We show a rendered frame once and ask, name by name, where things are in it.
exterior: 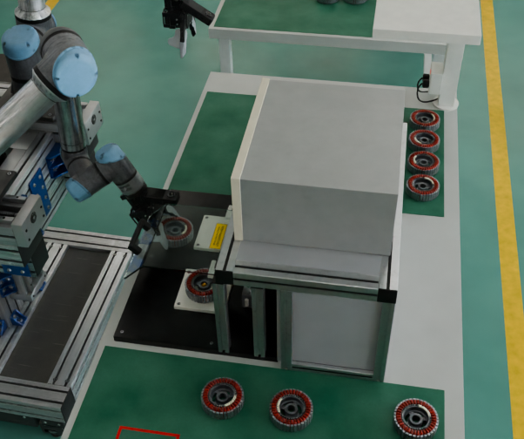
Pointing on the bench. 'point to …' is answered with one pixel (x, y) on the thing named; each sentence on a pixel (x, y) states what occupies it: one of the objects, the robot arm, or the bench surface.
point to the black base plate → (161, 280)
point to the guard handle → (137, 236)
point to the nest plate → (193, 300)
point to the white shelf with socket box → (469, 9)
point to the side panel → (335, 335)
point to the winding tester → (319, 167)
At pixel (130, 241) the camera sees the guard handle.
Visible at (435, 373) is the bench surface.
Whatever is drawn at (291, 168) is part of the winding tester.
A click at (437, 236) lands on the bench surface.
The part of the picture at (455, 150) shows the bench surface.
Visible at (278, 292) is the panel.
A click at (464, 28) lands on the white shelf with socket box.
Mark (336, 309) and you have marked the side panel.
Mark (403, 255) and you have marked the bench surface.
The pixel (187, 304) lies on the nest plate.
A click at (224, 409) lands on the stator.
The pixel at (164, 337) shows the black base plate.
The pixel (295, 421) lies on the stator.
